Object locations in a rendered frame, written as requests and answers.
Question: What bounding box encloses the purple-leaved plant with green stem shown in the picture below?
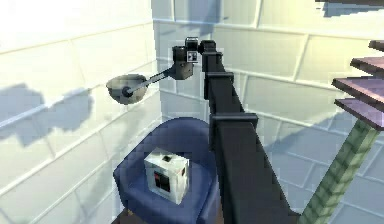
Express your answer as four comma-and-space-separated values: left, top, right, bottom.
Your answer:
297, 39, 384, 224

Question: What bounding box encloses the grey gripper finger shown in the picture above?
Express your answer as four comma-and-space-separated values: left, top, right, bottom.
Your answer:
121, 68, 175, 99

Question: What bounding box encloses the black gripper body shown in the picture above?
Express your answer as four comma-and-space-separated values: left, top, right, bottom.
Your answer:
171, 45, 196, 81

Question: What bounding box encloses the blue armchair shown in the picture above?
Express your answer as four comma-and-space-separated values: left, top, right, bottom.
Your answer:
112, 116, 222, 224

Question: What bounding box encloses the grey metal bowl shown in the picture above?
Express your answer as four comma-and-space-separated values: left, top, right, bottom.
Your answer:
105, 73, 150, 106

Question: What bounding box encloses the white box with black marks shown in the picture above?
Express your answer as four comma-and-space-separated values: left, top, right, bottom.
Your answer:
143, 146, 190, 206

